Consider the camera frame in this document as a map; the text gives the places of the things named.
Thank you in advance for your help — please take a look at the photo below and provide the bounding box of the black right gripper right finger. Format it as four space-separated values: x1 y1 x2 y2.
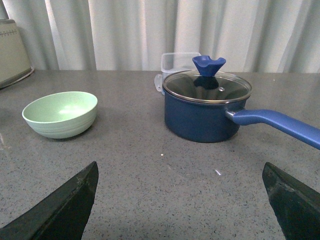
262 162 320 240

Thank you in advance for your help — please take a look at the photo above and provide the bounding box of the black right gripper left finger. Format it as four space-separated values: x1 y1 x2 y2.
0 161 99 240

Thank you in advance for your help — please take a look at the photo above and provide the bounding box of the green bowl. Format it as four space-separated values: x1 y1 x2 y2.
22 91 98 139

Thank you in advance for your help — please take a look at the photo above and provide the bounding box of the blue saucepan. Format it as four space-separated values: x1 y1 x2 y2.
164 87 320 149

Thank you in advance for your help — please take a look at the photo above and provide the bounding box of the glass pot lid blue knob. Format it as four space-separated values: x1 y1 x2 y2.
162 55 252 104

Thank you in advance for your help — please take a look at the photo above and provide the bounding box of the cream toaster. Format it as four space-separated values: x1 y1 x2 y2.
0 19 34 88

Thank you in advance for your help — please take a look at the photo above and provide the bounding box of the clear plastic container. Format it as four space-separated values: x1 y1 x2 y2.
154 52 201 95

